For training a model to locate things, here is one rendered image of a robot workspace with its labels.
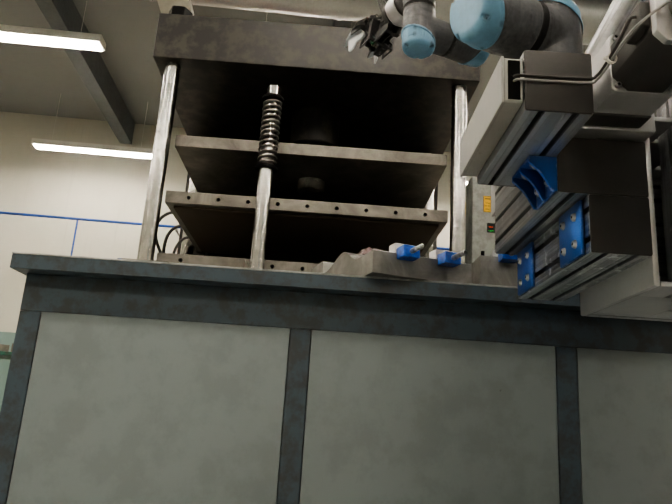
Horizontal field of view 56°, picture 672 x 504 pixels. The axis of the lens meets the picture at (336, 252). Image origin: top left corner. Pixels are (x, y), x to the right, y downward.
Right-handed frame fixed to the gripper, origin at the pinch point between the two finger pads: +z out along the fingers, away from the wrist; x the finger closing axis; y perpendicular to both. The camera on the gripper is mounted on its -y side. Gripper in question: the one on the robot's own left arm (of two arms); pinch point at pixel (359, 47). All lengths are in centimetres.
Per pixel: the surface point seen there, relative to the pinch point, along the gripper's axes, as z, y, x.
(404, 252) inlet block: -17, 59, 14
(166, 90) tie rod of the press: 96, -18, -38
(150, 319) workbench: 17, 83, -31
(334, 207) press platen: 75, 14, 33
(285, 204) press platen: 82, 17, 16
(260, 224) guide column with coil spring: 82, 28, 8
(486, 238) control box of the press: 55, 12, 92
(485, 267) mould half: -14, 55, 39
